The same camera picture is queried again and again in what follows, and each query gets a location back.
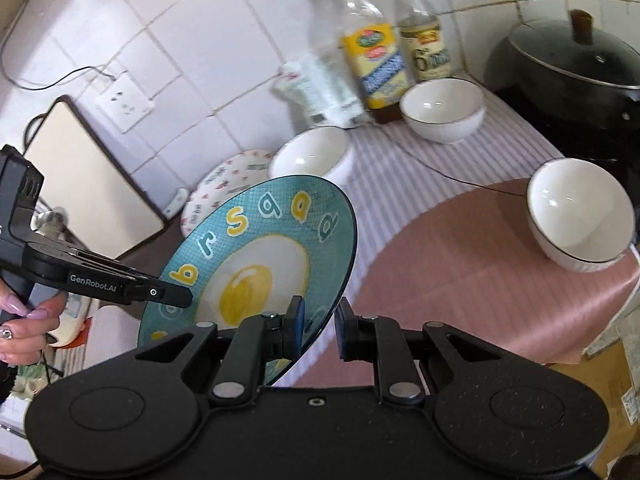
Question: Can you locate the white bowl with dark rim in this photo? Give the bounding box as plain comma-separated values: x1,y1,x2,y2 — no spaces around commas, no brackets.
267,126,357,192
526,158,636,273
399,78,487,144

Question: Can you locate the yellow label cooking wine bottle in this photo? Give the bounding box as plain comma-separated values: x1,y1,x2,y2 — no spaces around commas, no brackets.
320,0,408,124

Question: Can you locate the black stove top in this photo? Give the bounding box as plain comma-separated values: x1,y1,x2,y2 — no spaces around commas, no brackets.
492,85,640,173

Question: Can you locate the white wall socket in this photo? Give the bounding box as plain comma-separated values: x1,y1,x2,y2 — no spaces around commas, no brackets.
95,71,156,134

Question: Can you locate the white plastic bag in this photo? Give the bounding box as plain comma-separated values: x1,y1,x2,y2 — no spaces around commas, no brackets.
272,55,366,129

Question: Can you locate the purple striped cloth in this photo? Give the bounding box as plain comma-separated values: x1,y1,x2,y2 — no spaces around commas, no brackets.
292,75,566,241

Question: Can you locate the white cutting board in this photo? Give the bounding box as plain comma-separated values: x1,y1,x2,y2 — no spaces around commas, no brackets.
22,95,168,261

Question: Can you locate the glass wok lid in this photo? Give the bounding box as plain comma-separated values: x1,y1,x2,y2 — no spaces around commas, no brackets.
509,9,640,92

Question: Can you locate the white ribbed cloth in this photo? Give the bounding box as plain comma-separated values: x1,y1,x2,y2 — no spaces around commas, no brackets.
85,305,147,362

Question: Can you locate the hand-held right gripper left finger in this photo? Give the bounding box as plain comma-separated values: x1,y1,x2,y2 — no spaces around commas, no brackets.
135,295,308,408

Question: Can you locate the black wall cable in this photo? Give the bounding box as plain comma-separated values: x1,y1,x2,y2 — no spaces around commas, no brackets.
0,0,118,92

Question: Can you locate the white carrot print plate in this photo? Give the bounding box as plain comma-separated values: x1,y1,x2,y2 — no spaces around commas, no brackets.
180,149,276,241

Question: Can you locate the pink table mat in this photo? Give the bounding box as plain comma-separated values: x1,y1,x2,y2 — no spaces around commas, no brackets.
275,177,640,389

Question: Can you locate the person's left hand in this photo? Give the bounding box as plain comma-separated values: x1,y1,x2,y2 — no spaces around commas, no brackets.
0,289,69,367

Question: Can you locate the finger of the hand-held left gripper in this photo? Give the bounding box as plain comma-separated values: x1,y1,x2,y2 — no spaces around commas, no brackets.
122,281,194,309
75,251,164,284

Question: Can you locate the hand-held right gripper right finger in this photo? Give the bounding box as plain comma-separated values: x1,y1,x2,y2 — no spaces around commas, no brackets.
334,297,501,407

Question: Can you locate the cardboard box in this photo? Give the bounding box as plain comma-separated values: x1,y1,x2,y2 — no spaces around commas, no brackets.
547,307,640,477

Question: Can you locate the dark brown mat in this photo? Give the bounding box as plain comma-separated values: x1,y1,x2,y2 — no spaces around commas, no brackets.
112,210,201,286

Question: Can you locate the thin black cable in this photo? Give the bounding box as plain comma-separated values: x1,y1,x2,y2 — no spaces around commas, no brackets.
360,124,532,198

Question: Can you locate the small white plastic piece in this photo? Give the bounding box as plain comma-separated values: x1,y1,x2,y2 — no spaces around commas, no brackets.
162,187,191,219

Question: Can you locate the blue fried egg print plate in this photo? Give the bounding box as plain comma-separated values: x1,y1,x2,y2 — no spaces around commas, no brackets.
137,175,358,389

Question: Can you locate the black wok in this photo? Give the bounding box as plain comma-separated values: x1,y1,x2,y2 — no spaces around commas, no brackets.
482,20,640,128

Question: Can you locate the clear vinegar bottle yellow cap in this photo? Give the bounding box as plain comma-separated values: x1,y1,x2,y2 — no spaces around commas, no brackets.
382,0,456,83

